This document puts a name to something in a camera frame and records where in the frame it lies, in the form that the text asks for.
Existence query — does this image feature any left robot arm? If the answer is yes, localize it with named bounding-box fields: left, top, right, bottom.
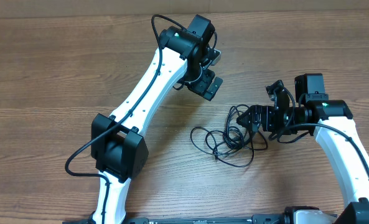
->
left=90, top=15, right=223, bottom=223

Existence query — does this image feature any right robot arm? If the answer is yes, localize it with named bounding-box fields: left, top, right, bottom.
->
left=236, top=73, right=369, bottom=223

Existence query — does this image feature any black usb cable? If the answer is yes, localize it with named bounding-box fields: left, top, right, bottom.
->
left=190, top=104, right=269, bottom=169

